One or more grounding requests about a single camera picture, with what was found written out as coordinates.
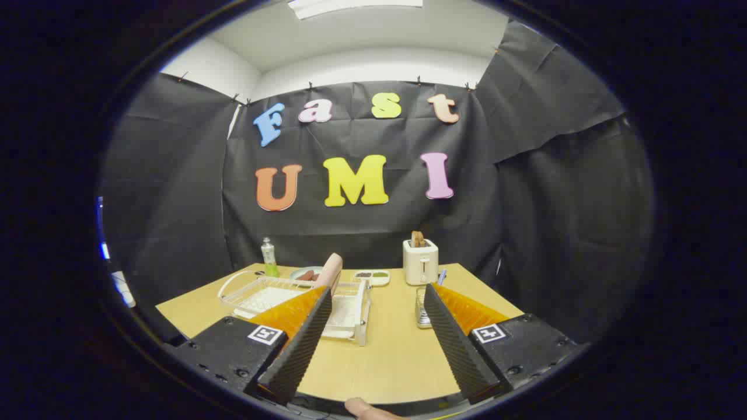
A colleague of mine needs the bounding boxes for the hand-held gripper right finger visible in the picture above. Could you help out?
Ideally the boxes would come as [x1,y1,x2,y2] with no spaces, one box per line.
[423,283,580,405]

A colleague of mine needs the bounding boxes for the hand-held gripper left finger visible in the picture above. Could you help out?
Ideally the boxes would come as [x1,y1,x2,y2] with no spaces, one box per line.
[166,286,333,406]

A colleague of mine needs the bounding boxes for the metal wire basket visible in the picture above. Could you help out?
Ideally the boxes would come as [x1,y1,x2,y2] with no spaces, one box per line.
[415,286,436,329]

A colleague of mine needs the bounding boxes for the white wire dish rack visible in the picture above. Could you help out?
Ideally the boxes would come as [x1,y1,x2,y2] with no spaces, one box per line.
[218,270,372,347]

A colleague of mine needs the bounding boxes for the blue checkered handle spoon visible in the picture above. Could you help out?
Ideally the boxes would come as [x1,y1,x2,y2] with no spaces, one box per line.
[418,268,448,327]

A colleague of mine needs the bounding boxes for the pink plate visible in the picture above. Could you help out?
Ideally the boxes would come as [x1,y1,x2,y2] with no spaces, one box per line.
[314,253,344,294]

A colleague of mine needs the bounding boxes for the white drying mat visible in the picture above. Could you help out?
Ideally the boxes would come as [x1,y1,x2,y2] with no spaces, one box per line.
[241,286,360,340]

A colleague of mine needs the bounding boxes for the white toaster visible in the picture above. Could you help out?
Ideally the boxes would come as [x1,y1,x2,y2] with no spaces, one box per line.
[403,239,439,286]

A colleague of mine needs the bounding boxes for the clear bottle with green liquid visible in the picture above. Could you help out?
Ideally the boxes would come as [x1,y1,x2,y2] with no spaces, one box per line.
[261,237,280,278]

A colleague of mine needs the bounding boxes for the white divided condiment tray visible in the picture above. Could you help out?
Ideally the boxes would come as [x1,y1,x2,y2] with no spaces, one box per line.
[354,269,390,287]

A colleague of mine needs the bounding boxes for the black backdrop cloth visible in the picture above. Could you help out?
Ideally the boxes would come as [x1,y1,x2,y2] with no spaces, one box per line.
[99,17,654,345]

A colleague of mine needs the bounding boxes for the white sheet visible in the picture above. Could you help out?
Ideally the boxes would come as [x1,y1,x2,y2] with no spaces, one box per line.
[111,270,137,309]

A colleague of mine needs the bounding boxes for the blue lit screen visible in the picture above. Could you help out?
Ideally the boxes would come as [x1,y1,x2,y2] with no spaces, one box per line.
[96,197,111,261]

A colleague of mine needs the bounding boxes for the ceiling light panel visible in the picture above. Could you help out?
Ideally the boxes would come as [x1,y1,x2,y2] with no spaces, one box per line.
[287,0,424,20]

